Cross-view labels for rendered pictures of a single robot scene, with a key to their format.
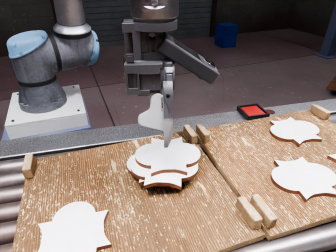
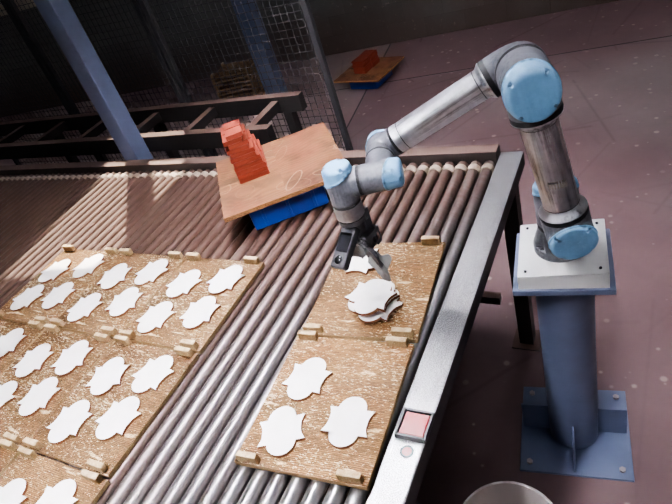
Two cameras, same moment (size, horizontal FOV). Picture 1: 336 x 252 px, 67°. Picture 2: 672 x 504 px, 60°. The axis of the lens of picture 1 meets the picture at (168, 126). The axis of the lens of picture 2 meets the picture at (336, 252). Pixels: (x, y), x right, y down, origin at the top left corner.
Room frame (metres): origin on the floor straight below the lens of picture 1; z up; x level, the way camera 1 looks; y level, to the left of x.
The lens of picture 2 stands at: (1.35, -0.84, 2.07)
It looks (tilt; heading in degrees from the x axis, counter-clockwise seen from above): 36 degrees down; 140
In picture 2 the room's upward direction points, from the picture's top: 20 degrees counter-clockwise
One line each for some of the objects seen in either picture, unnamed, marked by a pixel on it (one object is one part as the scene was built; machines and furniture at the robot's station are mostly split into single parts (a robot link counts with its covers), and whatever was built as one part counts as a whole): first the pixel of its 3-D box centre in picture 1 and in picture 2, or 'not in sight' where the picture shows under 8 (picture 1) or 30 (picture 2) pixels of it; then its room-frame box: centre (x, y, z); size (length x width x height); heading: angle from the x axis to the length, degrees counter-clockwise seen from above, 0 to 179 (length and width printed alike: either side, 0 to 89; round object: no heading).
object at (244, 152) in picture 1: (296, 155); (328, 401); (0.50, -0.32, 0.93); 0.41 x 0.35 x 0.02; 107
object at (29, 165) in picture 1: (29, 165); (430, 240); (0.44, 0.31, 0.95); 0.06 x 0.02 x 0.03; 19
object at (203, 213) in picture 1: (128, 193); (376, 287); (0.37, 0.08, 0.93); 0.41 x 0.35 x 0.02; 109
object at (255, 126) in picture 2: not in sight; (122, 195); (-2.17, 0.56, 0.51); 2.97 x 0.38 x 1.02; 14
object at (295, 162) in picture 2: not in sight; (278, 167); (-0.34, 0.45, 1.03); 0.50 x 0.50 x 0.02; 51
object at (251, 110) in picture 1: (252, 112); (414, 425); (0.73, -0.28, 0.92); 0.06 x 0.06 x 0.01; 14
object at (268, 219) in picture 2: not in sight; (282, 188); (-0.30, 0.40, 0.97); 0.31 x 0.31 x 0.10; 51
